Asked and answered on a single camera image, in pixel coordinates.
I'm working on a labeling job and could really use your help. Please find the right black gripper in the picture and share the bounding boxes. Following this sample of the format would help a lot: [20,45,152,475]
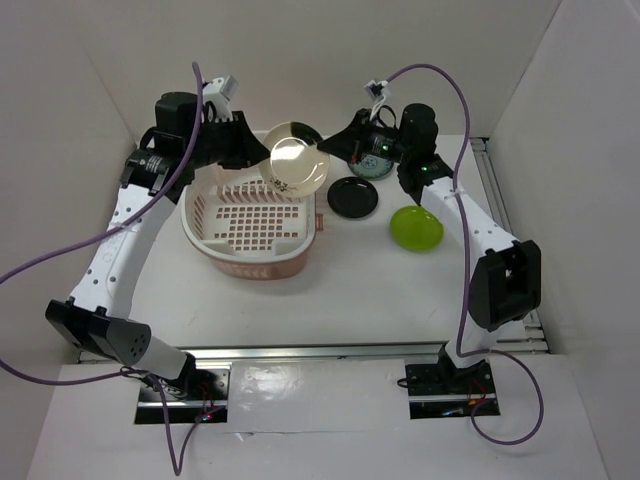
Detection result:
[317,109,410,165]

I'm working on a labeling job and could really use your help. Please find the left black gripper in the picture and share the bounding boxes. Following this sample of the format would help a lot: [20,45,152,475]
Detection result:
[184,110,270,170]

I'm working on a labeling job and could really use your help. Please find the blue floral patterned plate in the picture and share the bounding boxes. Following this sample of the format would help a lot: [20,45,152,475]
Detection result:
[348,155,394,181]

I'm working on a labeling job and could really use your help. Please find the cream plate with black patch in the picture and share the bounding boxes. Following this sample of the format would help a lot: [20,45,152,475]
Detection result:
[259,122,330,199]

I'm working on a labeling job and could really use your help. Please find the black glossy plate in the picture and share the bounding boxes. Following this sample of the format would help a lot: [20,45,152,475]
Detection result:
[327,176,379,220]

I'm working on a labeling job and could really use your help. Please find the lime green plate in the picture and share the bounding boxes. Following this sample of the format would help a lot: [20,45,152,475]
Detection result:
[389,206,444,253]

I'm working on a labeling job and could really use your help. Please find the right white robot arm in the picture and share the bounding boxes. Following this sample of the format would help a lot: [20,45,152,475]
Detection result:
[318,103,541,393]

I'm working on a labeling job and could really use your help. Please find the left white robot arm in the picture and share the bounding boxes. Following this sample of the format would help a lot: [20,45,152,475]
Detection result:
[45,87,269,399]

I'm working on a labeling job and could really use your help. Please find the white plastic dish rack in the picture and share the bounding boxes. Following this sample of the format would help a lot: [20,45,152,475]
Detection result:
[179,165,324,281]

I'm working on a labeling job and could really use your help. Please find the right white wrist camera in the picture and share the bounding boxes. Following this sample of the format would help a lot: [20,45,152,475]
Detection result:
[364,79,390,120]

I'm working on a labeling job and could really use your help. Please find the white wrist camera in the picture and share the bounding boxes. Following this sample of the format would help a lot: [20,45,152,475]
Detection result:
[364,79,390,120]
[203,75,238,123]

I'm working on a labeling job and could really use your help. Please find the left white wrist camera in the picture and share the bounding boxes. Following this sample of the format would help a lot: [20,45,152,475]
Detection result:
[203,75,238,123]

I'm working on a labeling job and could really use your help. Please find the front aluminium rail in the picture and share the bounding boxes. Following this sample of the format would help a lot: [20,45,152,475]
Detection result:
[77,341,551,364]

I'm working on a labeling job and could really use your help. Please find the aluminium rail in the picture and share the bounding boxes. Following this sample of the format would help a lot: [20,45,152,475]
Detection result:
[77,341,551,364]
[472,137,546,346]

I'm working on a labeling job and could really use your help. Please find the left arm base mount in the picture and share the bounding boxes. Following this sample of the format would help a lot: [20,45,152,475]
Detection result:
[134,364,231,425]

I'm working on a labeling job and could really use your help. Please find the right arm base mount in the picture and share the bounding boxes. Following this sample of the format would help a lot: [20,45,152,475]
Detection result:
[396,362,500,420]

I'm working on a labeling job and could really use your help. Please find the right side aluminium rail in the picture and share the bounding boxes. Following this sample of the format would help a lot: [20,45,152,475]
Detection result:
[472,137,546,346]

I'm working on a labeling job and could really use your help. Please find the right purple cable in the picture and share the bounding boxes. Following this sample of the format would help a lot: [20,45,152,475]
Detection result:
[384,64,544,446]

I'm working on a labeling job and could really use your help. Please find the purple cable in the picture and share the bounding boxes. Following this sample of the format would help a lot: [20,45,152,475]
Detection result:
[384,64,544,446]
[0,61,221,476]

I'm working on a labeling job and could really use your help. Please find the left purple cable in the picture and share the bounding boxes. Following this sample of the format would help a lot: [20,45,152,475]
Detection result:
[0,61,221,476]

